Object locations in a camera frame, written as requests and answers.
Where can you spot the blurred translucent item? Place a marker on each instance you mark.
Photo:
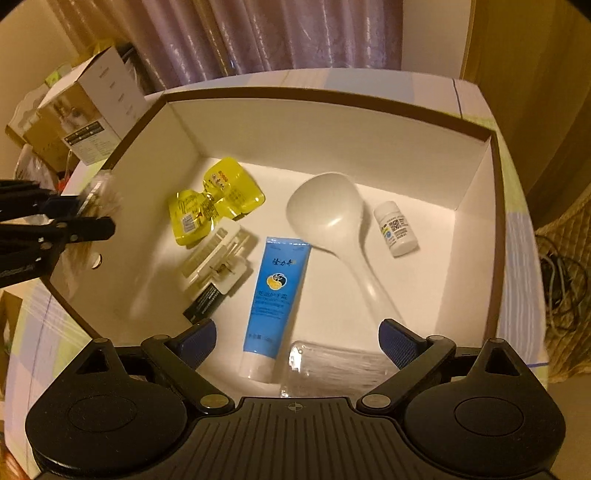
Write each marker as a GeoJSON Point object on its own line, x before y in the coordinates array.
{"type": "Point", "coordinates": [104, 198]}

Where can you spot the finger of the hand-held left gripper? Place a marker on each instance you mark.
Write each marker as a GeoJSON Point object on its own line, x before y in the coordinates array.
{"type": "Point", "coordinates": [64, 205]}
{"type": "Point", "coordinates": [87, 229]}

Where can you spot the white printed product box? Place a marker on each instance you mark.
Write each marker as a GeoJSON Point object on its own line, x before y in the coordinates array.
{"type": "Point", "coordinates": [106, 92]}

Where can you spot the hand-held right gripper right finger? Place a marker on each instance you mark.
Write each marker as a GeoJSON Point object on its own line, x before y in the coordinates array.
{"type": "Point", "coordinates": [395, 344]}

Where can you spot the small white pill bottle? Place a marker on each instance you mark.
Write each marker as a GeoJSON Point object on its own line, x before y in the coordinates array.
{"type": "Point", "coordinates": [397, 230]}

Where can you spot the brown storage box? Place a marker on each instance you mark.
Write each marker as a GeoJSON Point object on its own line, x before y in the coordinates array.
{"type": "Point", "coordinates": [323, 138]}

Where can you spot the quilted tan chair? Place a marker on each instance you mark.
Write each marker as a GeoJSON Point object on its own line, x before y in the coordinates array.
{"type": "Point", "coordinates": [572, 217]}

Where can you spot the wooden cabinet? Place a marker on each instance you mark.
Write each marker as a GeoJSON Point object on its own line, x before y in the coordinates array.
{"type": "Point", "coordinates": [531, 92]}

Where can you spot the green printed bag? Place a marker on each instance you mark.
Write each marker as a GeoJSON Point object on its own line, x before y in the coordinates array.
{"type": "Point", "coordinates": [57, 76]}

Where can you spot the white plastic ladle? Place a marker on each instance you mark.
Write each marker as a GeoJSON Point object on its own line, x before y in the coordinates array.
{"type": "Point", "coordinates": [323, 207]}

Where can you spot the black labelled sachet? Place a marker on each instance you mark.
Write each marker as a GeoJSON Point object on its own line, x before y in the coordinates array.
{"type": "Point", "coordinates": [205, 302]}

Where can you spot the purple curtain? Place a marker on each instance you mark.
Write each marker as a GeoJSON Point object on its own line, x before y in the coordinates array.
{"type": "Point", "coordinates": [277, 32]}

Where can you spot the blue cream tube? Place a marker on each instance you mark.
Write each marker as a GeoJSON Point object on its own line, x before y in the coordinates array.
{"type": "Point", "coordinates": [272, 300]}

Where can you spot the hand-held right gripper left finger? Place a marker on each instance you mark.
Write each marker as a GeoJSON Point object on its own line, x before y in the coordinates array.
{"type": "Point", "coordinates": [198, 344]}

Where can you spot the clear cotton swab box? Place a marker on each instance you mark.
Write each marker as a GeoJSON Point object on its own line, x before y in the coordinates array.
{"type": "Point", "coordinates": [332, 369]}

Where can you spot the brown cardboard box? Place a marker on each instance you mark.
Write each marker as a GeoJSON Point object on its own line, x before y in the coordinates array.
{"type": "Point", "coordinates": [46, 154]}

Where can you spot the yellow snack packet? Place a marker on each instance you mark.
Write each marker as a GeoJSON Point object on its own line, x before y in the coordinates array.
{"type": "Point", "coordinates": [231, 184]}

